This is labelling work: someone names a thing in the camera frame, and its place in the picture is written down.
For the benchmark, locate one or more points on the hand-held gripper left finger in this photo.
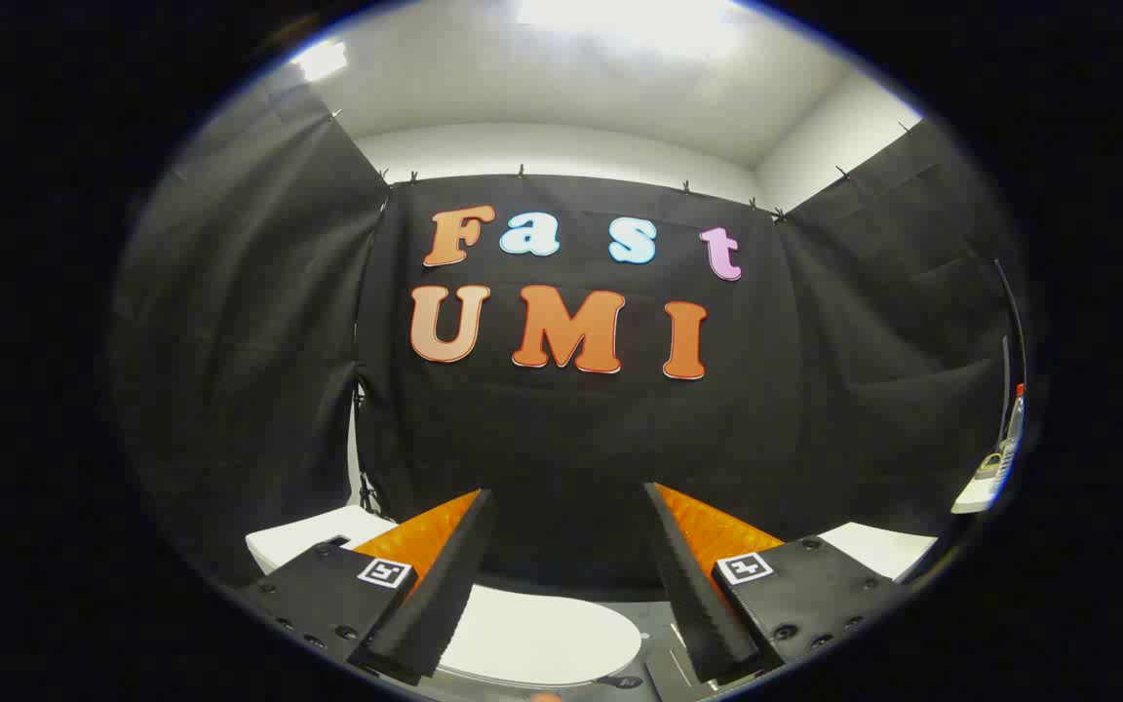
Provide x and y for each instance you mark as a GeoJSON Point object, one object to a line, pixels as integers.
{"type": "Point", "coordinates": [445, 595]}

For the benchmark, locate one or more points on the clear bottle with red cap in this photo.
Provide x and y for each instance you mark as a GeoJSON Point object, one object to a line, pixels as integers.
{"type": "Point", "coordinates": [1017, 409]}

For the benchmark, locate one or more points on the white toilet lid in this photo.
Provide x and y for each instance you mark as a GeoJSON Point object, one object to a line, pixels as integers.
{"type": "Point", "coordinates": [542, 639]}

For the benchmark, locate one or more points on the black backdrop cloth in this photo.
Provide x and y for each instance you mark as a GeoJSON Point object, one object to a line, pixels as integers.
{"type": "Point", "coordinates": [571, 439]}

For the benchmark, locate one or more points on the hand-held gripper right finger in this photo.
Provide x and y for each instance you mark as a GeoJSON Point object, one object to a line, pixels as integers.
{"type": "Point", "coordinates": [693, 595]}

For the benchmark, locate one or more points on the ceiling light panel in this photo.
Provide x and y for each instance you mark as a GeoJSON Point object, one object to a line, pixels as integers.
{"type": "Point", "coordinates": [320, 60]}
{"type": "Point", "coordinates": [630, 19]}

